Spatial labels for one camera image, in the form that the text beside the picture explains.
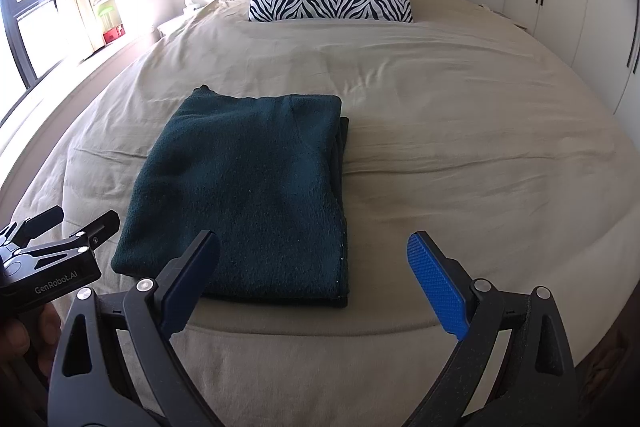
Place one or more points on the bed with beige sheet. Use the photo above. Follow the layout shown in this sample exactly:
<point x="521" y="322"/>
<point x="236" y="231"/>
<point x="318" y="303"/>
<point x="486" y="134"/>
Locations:
<point x="450" y="132"/>

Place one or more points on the red box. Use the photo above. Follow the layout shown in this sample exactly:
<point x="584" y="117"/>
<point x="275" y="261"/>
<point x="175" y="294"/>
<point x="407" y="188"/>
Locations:
<point x="112" y="34"/>

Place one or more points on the tissue box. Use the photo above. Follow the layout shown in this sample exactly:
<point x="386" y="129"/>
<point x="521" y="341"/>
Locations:
<point x="191" y="4"/>

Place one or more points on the green table lamp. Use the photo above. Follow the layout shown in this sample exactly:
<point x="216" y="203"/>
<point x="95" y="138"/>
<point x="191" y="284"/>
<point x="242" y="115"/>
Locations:
<point x="105" y="14"/>

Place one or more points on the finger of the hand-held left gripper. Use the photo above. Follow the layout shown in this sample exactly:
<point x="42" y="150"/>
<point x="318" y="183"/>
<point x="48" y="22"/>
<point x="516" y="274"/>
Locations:
<point x="42" y="222"/>
<point x="102" y="229"/>

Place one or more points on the person's left hand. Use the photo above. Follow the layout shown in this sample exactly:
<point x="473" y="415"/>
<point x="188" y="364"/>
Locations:
<point x="45" y="329"/>

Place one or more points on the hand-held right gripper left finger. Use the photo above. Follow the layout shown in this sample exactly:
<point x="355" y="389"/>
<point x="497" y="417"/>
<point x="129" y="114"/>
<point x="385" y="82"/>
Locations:
<point x="190" y="289"/>

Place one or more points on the dark teal fleece sweater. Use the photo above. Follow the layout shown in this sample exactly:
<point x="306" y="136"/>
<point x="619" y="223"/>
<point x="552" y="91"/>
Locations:
<point x="240" y="197"/>

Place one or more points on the black framed window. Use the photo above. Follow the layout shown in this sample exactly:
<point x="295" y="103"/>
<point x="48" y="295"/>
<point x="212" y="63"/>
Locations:
<point x="30" y="7"/>

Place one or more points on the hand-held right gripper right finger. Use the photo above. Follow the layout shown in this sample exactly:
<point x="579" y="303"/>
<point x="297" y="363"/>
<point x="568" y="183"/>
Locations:
<point x="435" y="287"/>

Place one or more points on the white nightstand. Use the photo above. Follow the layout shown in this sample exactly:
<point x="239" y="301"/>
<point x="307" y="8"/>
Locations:
<point x="172" y="24"/>

